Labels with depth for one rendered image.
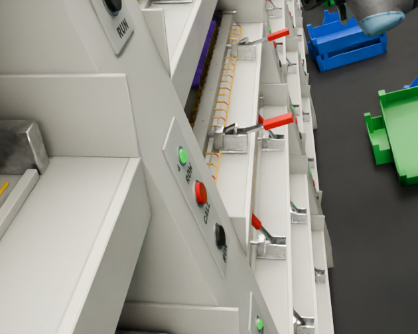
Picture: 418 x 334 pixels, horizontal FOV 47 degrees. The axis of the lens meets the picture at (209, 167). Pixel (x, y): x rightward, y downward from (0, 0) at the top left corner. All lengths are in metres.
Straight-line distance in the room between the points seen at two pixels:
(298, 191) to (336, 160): 0.64
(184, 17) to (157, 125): 0.18
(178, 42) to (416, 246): 1.08
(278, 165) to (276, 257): 0.22
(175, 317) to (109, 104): 0.18
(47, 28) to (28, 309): 0.13
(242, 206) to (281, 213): 0.27
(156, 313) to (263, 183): 0.49
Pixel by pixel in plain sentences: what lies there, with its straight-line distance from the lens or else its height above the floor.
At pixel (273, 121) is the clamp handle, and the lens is 0.57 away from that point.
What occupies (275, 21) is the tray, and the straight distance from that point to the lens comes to 1.50.
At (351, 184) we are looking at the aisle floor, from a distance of 1.61.
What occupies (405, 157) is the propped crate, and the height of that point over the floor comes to 0.05.
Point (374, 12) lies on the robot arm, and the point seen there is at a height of 0.60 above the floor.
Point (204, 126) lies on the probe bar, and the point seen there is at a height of 0.74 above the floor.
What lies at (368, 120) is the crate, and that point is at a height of 0.06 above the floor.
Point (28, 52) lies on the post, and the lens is 0.26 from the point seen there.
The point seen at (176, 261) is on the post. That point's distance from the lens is 0.33.
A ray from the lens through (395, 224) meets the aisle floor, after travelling 1.46.
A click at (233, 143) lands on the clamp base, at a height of 0.72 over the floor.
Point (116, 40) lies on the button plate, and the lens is 0.28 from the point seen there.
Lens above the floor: 1.02
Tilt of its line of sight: 32 degrees down
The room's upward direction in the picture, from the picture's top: 23 degrees counter-clockwise
